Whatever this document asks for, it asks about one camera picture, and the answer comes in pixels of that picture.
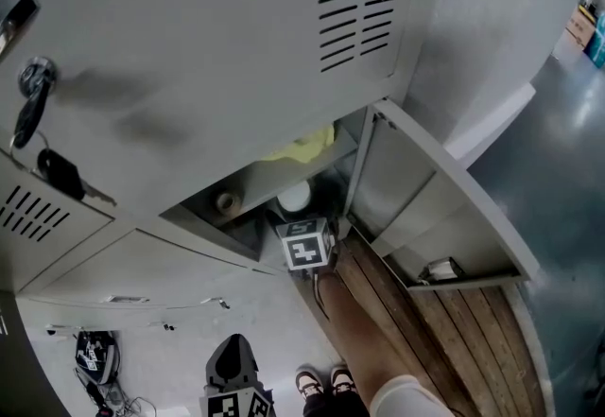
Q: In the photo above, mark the door latch mechanism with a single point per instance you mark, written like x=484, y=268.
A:
x=442, y=269

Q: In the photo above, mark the person's right shoe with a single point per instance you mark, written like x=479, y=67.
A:
x=342, y=382

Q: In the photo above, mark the white sleeve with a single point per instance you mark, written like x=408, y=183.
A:
x=411, y=401

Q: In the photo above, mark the teal box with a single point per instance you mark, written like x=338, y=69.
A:
x=598, y=39

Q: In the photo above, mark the silver lock cylinder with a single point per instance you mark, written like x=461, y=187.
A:
x=40, y=74

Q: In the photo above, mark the black panel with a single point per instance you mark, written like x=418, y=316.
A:
x=21, y=358

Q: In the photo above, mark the grey open locker door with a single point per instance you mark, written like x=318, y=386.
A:
x=425, y=207

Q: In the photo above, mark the cardboard box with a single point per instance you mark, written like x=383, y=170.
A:
x=581, y=25

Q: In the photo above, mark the person's right forearm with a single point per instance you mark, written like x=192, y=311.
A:
x=359, y=330

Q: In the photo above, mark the person's left shoe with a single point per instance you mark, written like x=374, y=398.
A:
x=308, y=387

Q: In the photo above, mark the white cup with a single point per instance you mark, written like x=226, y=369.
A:
x=293, y=197

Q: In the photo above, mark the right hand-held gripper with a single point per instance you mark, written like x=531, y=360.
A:
x=305, y=248

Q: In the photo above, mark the brown tape roll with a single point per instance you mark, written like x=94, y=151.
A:
x=228, y=202

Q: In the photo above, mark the wooden pallet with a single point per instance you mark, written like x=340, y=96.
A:
x=454, y=325

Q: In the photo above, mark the grey metal locker cabinet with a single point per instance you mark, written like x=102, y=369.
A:
x=198, y=51

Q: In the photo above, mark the yellow cloth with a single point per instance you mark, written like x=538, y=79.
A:
x=307, y=145

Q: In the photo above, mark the black-headed key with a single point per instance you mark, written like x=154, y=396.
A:
x=29, y=115
x=63, y=175

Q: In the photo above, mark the person's shoe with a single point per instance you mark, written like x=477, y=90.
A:
x=308, y=387
x=342, y=382

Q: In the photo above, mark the person's black trousers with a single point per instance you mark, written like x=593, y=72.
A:
x=331, y=406

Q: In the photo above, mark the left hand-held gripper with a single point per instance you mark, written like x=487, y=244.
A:
x=231, y=363

